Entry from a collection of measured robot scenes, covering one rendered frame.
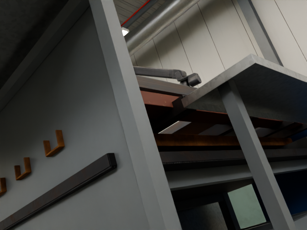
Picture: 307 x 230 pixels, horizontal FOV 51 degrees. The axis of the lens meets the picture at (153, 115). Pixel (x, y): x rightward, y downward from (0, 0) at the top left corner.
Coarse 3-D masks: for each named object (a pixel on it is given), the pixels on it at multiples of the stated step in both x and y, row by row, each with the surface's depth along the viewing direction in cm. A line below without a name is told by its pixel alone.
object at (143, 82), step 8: (144, 80) 103; (152, 80) 106; (160, 80) 109; (144, 88) 102; (152, 88) 104; (160, 88) 107; (168, 88) 110; (176, 88) 114; (184, 88) 118; (192, 88) 122; (168, 128) 159; (176, 128) 154; (184, 128) 153; (192, 128) 157; (200, 128) 161; (208, 128) 165; (256, 128) 210
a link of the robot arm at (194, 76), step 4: (176, 72) 191; (176, 76) 191; (180, 76) 190; (188, 76) 190; (192, 76) 189; (196, 76) 187; (180, 80) 192; (188, 80) 189; (192, 80) 188; (196, 80) 187; (200, 80) 189; (192, 84) 188; (196, 84) 189
